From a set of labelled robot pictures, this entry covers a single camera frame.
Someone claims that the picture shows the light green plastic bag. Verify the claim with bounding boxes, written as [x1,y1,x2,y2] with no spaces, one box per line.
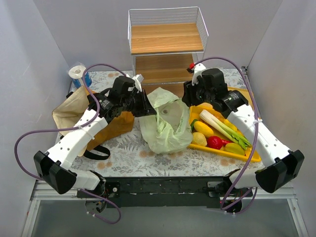
[139,87,193,154]

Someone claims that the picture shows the yellow toy lemon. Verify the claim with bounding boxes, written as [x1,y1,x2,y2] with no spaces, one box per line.
[192,132,207,147]

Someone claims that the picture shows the brown tote bag black straps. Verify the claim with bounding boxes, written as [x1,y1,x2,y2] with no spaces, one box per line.
[51,85,135,160]

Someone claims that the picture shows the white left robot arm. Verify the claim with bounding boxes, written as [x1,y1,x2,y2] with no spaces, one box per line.
[34,74,156,196]

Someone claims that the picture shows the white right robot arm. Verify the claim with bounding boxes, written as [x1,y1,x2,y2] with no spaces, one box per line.
[182,64,304,193]

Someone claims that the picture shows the yellow plastic bin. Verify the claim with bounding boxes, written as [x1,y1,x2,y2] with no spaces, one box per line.
[189,104,252,161]

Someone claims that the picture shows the white toy leek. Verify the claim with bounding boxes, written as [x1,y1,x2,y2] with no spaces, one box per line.
[199,110,251,150]

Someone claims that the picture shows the dark green toy chili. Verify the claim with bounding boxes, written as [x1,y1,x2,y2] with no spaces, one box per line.
[190,119,198,133]

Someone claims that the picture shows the yellow flat tray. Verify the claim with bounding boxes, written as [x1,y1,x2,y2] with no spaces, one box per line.
[228,86,254,110]

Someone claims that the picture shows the yellow toy bell pepper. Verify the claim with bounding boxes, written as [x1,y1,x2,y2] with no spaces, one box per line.
[223,119,237,132]

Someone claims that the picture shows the red toy pepper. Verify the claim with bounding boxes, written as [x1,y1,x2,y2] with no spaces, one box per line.
[207,136,230,150]

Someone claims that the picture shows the floral patterned table mat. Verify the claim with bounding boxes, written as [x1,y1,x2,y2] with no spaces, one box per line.
[66,68,277,178]

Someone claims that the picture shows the blue wrapped toilet paper roll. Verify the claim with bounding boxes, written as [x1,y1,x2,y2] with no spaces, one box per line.
[67,62,92,88]

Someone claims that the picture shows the yellow red toy mango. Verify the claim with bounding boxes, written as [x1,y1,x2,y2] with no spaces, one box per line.
[224,143,245,156]

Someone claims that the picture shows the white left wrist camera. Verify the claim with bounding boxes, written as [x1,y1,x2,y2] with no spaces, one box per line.
[132,74,144,92]

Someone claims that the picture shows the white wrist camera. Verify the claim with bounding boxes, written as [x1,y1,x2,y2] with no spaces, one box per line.
[132,74,144,92]
[187,63,206,85]

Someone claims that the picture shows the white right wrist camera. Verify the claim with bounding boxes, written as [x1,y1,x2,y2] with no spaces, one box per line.
[187,63,206,85]

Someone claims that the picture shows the wire and wood shelf rack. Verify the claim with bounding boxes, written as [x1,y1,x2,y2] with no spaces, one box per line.
[126,6,209,98]

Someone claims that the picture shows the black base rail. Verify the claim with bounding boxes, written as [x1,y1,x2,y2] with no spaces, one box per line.
[76,175,250,215]

